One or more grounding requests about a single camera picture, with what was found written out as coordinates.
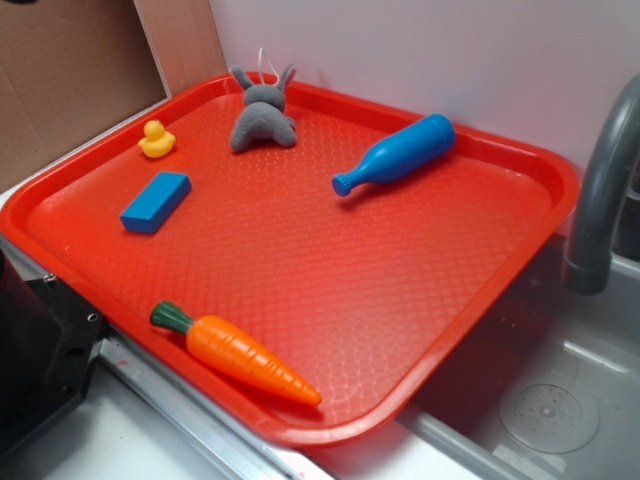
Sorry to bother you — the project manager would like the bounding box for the blue rectangular block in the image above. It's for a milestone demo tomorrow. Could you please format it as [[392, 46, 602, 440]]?
[[120, 172, 192, 234]]

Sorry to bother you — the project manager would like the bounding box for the brown cardboard panel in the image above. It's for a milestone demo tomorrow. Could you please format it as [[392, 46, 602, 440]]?
[[1, 1, 226, 191]]

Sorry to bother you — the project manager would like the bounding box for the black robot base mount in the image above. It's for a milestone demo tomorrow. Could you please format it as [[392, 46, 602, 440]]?
[[1, 254, 105, 460]]

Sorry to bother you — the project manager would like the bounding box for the grey toy sink faucet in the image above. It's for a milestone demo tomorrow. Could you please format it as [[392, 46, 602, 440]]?
[[562, 76, 639, 295]]

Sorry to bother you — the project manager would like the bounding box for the orange plastic toy carrot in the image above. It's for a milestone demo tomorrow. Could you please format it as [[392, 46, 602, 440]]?
[[150, 301, 322, 406]]

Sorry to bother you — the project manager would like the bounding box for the blue plastic toy bottle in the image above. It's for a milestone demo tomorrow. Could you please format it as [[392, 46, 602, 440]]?
[[331, 114, 456, 197]]

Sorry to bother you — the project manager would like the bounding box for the grey plush bunny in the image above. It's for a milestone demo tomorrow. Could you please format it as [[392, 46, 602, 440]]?
[[230, 47, 297, 154]]

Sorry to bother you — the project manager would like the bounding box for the grey plastic toy sink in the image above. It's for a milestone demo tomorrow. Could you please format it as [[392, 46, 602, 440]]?
[[401, 241, 639, 479]]

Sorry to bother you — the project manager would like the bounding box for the yellow rubber duck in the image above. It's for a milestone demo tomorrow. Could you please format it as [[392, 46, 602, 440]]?
[[138, 120, 176, 159]]

